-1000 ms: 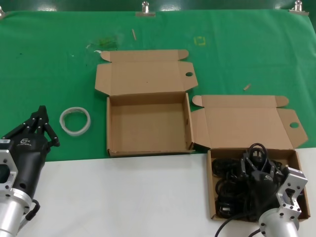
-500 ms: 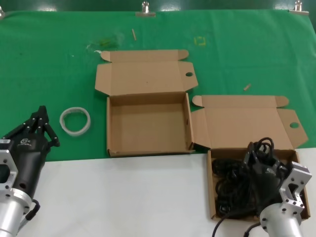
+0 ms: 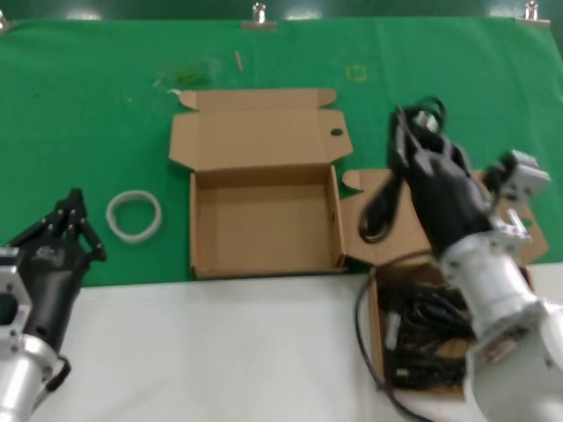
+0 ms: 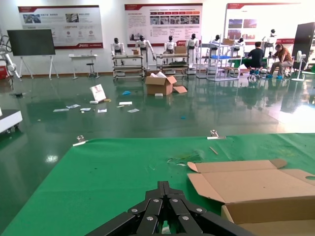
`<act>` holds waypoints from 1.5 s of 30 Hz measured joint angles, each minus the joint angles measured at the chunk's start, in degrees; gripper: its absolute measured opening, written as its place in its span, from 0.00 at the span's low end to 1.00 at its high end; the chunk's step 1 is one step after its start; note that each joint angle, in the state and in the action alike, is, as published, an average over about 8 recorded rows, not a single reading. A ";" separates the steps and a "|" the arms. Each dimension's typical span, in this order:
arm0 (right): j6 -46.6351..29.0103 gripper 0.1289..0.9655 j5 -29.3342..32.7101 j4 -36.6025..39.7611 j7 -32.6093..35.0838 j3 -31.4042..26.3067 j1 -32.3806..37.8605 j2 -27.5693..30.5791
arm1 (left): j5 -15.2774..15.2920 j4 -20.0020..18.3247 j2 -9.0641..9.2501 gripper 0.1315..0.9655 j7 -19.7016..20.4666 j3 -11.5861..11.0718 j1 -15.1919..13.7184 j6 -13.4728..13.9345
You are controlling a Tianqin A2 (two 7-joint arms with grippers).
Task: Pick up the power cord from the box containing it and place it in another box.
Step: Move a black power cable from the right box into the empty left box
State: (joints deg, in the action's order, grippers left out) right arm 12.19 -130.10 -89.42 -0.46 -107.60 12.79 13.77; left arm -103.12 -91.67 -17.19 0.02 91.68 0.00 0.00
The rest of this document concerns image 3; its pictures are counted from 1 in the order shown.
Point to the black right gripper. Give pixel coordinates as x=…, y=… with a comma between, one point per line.
x=448, y=198

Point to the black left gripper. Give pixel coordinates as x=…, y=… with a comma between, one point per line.
x=48, y=281

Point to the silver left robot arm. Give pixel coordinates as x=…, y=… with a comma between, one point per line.
x=17, y=378

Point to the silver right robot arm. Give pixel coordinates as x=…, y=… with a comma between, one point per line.
x=506, y=307

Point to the cardboard box without hole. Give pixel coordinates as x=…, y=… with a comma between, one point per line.
x=396, y=246

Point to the cardboard box with round hole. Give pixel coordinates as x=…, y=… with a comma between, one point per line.
x=264, y=220

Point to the clear tape roll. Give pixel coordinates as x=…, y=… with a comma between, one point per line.
x=114, y=220

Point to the green table cloth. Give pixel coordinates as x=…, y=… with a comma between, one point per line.
x=88, y=123

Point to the metal binder clip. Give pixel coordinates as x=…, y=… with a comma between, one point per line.
x=532, y=15
x=259, y=19

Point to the long thin wooden stick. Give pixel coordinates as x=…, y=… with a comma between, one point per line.
x=239, y=60

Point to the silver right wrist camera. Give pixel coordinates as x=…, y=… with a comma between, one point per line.
x=523, y=173

